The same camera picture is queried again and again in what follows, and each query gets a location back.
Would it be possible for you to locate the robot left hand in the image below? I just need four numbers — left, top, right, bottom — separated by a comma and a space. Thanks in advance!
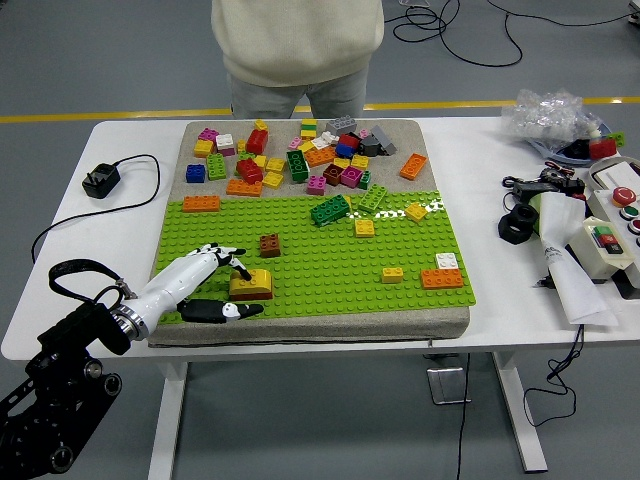
128, 243, 265, 332

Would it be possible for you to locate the yellow arched brick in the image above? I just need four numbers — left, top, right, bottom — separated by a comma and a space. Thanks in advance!
228, 268, 274, 295

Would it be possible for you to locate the orange 2x4 brick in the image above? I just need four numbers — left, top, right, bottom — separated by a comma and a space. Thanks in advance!
303, 145, 338, 169
182, 194, 222, 214
420, 268, 465, 291
225, 178, 264, 198

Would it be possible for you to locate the red 2x4 brick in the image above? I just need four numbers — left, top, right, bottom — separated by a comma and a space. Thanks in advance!
229, 288, 275, 302

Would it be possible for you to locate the green baseplate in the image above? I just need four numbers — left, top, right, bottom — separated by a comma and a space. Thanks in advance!
149, 189, 478, 324

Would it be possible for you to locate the tall red brick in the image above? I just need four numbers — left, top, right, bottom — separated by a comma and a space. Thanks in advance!
246, 128, 270, 156

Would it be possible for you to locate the dark green 2x4 brick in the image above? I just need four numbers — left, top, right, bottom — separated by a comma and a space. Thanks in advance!
309, 194, 351, 228
286, 148, 312, 184

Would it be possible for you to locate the grey 2x4 brick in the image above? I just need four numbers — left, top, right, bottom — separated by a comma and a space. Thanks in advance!
325, 115, 358, 136

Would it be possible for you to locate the dark grey long brick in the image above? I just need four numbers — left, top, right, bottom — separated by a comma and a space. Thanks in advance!
369, 124, 398, 155

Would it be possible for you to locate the black power plug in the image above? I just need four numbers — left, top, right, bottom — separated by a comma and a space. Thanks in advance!
82, 162, 122, 200

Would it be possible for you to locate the white table leg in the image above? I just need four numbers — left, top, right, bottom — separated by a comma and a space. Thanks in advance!
490, 351, 549, 474
147, 360, 189, 480

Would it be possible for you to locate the person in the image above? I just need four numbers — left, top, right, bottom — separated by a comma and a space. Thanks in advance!
210, 0, 385, 120

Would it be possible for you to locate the metal floor plate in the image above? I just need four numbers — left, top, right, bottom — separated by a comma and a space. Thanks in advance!
426, 367, 472, 406

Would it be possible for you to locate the large black nut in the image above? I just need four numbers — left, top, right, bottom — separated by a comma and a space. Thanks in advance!
497, 203, 540, 245

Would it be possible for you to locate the green sheet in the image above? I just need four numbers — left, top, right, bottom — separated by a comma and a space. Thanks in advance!
528, 194, 545, 236

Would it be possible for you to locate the black power adapter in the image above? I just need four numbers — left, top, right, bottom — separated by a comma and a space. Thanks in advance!
512, 180, 560, 198

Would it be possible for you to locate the white paper bag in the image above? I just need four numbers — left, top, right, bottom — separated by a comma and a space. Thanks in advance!
537, 192, 620, 327

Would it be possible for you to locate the blue basin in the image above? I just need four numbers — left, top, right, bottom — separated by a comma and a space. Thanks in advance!
528, 122, 624, 164

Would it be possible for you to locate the clear bubble wrap bag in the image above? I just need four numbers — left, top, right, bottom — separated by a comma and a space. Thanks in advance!
501, 88, 607, 151

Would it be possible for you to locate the black servo module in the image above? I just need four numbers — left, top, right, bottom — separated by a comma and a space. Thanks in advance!
557, 175, 587, 202

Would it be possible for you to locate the grey control box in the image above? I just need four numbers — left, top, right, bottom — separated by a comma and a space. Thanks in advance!
585, 185, 640, 301

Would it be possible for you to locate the white flat box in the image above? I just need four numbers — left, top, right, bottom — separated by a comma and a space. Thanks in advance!
588, 156, 640, 194

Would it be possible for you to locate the red emergency stop button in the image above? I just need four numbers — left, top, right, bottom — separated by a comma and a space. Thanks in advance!
610, 186, 639, 208

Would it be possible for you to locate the black plug cord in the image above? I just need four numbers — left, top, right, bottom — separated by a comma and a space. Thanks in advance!
30, 153, 162, 265

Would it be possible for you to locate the black hanging cable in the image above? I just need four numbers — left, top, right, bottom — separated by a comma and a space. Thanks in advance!
452, 352, 472, 480

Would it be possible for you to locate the black looped cable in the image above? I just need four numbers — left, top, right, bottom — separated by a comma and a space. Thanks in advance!
523, 324, 586, 428

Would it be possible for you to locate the white switch box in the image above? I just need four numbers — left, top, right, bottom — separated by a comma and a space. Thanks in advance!
568, 217, 635, 284

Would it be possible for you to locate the black floor cable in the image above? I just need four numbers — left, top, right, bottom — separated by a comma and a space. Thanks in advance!
382, 0, 640, 69

